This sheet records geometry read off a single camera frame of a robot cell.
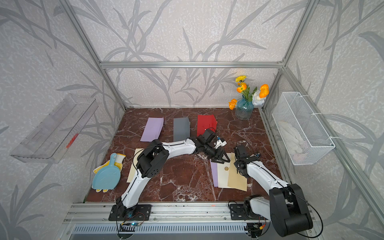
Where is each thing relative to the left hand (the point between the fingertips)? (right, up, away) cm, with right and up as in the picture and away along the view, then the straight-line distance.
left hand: (226, 161), depth 84 cm
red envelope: (-12, +22, +29) cm, 38 cm away
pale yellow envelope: (-55, -7, +5) cm, 55 cm away
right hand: (+10, -4, +6) cm, 12 cm away
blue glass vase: (+16, +32, +21) cm, 42 cm away
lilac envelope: (-6, -5, +5) cm, 9 cm away
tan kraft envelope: (+6, -12, +3) cm, 13 cm away
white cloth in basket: (+35, +10, -9) cm, 37 cm away
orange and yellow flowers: (+10, +42, 0) cm, 43 cm away
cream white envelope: (-1, -9, +3) cm, 10 cm away
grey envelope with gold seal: (-29, +17, +25) cm, 42 cm away
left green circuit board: (-44, -26, -13) cm, 53 cm away
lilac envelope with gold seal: (-49, +17, +24) cm, 58 cm away
